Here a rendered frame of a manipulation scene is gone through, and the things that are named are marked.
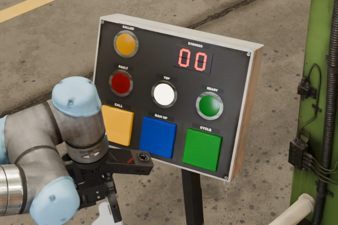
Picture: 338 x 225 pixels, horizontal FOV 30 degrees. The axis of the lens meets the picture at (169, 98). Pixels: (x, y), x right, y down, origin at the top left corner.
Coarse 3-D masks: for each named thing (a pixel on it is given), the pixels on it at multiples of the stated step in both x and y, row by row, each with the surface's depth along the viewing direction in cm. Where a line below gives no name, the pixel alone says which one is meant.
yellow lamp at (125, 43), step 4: (120, 36) 131; (124, 36) 130; (128, 36) 130; (120, 40) 131; (124, 40) 130; (128, 40) 130; (132, 40) 130; (116, 44) 131; (120, 44) 131; (124, 44) 131; (128, 44) 130; (132, 44) 130; (120, 48) 131; (124, 48) 131; (128, 48) 130; (132, 48) 130; (120, 52) 132; (124, 52) 131; (128, 52) 131
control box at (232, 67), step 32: (128, 32) 130; (160, 32) 127; (192, 32) 129; (96, 64) 135; (128, 64) 132; (160, 64) 129; (192, 64) 126; (224, 64) 123; (256, 64) 125; (128, 96) 133; (192, 96) 128; (224, 96) 125; (192, 128) 129; (224, 128) 126; (160, 160) 134; (224, 160) 128
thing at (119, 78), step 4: (116, 76) 133; (120, 76) 133; (124, 76) 132; (112, 80) 134; (116, 80) 133; (120, 80) 133; (124, 80) 132; (128, 80) 132; (112, 84) 134; (116, 84) 133; (120, 84) 133; (124, 84) 133; (128, 84) 132; (116, 88) 134; (120, 88) 133; (124, 88) 133; (128, 88) 133; (120, 92) 134; (124, 92) 133
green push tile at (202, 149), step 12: (192, 132) 128; (204, 132) 128; (192, 144) 129; (204, 144) 128; (216, 144) 127; (192, 156) 130; (204, 156) 128; (216, 156) 127; (204, 168) 129; (216, 168) 128
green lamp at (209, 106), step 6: (204, 96) 126; (210, 96) 126; (204, 102) 126; (210, 102) 126; (216, 102) 125; (204, 108) 127; (210, 108) 126; (216, 108) 126; (204, 114) 127; (210, 114) 126; (216, 114) 126
